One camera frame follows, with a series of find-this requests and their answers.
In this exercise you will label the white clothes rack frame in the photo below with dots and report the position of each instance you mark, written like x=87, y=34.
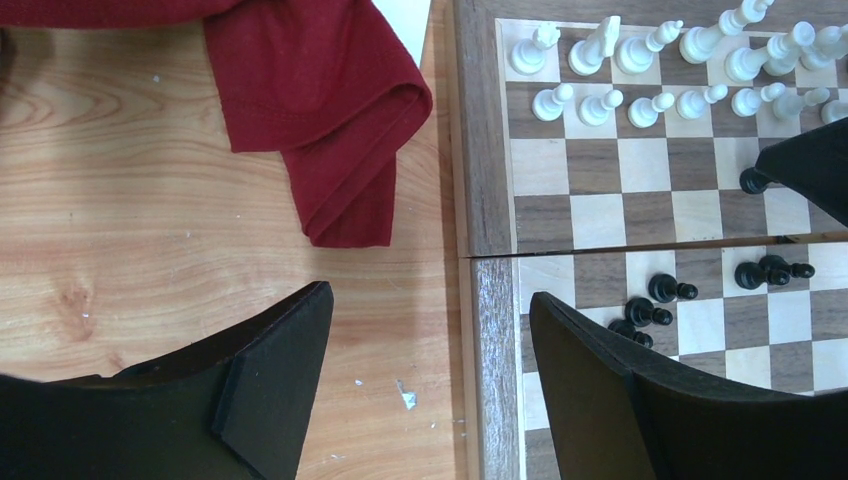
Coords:
x=409, y=20

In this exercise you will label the white chess piece row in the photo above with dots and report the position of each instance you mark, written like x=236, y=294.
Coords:
x=669, y=72

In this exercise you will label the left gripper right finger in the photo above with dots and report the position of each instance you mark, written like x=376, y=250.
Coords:
x=618, y=410

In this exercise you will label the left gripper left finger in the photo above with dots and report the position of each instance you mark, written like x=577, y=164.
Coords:
x=234, y=405

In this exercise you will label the red t-shirt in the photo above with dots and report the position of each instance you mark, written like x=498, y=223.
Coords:
x=327, y=84

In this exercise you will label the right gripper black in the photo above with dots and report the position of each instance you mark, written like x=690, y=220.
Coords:
x=813, y=164

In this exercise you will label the black chess piece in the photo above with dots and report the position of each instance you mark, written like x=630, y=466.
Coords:
x=664, y=288
x=753, y=182

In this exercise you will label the wooden chess board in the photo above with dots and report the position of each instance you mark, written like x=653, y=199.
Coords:
x=590, y=221

